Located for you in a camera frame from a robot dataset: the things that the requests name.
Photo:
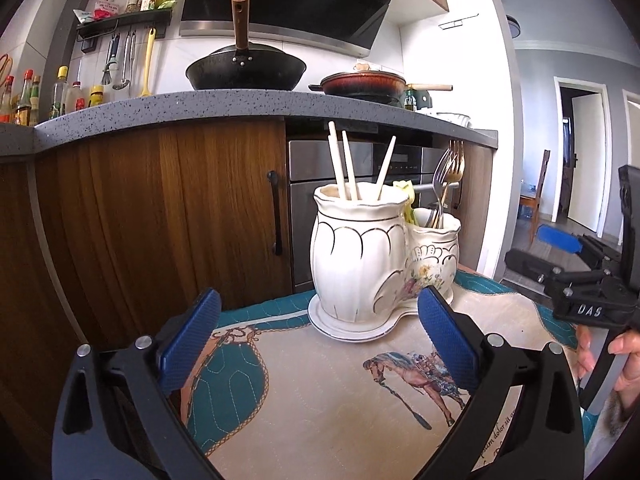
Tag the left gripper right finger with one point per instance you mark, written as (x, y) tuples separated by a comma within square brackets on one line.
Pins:
[(544, 437)]

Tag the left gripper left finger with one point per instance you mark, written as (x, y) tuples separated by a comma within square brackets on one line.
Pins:
[(115, 418)]

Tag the silver fork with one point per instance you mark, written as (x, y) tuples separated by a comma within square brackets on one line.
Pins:
[(439, 179)]

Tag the yellow spoon green handle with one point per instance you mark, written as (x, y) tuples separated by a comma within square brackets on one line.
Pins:
[(407, 187)]

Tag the person's right hand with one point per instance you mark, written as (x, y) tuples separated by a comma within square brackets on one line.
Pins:
[(627, 344)]

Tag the white door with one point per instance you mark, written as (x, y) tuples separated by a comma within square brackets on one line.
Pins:
[(589, 160)]

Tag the right wooden cabinet door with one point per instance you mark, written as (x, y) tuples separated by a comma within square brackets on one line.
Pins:
[(473, 203)]

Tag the stainless steel built-in oven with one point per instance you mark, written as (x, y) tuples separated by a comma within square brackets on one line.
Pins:
[(310, 165)]

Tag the white floral ceramic utensil holder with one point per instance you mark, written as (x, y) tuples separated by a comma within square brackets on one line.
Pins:
[(369, 266)]

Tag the grey speckled countertop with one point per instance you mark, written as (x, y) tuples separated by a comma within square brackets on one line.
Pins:
[(21, 141)]

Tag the red brown frying pan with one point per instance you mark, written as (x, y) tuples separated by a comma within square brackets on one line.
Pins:
[(372, 86)]

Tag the hanging metal utensil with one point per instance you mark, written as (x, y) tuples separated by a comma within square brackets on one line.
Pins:
[(126, 69)]

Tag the yellow hanging ladle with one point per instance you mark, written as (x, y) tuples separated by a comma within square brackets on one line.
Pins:
[(145, 88)]

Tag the wooden cabinet door black handle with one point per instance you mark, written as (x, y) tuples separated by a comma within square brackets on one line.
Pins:
[(139, 222)]

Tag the black wok wooden handle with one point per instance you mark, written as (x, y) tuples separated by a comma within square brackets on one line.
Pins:
[(245, 64)]

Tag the black wall shelf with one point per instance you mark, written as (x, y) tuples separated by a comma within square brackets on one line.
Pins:
[(159, 19)]

